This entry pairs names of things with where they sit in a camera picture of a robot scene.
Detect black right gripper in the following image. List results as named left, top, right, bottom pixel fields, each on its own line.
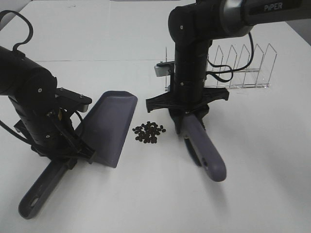
left=146, top=72, right=229, bottom=134

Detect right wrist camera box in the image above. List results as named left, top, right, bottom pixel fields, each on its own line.
left=154, top=61, right=174, bottom=77

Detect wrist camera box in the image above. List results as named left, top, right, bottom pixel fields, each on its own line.
left=55, top=87, right=92, bottom=113
left=154, top=61, right=174, bottom=77

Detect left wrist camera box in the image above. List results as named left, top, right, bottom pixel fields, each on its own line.
left=55, top=87, right=92, bottom=113

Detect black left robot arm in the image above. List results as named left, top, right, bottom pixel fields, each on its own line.
left=0, top=47, right=96, bottom=163

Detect grey plastic dustpan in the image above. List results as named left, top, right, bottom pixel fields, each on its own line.
left=18, top=91, right=138, bottom=219

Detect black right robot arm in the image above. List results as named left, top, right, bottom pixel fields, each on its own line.
left=146, top=0, right=311, bottom=133

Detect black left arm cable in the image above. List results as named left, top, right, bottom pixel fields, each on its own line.
left=0, top=10, right=34, bottom=51

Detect chrome wire divider rack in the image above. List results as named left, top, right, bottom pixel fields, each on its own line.
left=164, top=43, right=278, bottom=92

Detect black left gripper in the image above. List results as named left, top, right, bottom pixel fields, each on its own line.
left=13, top=97, right=95, bottom=170

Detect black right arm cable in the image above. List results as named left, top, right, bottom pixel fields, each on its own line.
left=206, top=31, right=255, bottom=84

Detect grey hand brush black bristles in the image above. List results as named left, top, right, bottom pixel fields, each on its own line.
left=181, top=114, right=227, bottom=182

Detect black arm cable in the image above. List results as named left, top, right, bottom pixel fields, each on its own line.
left=0, top=10, right=34, bottom=51
left=206, top=31, right=255, bottom=84

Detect pile of coffee beans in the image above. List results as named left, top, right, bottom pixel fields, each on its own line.
left=132, top=121, right=166, bottom=144

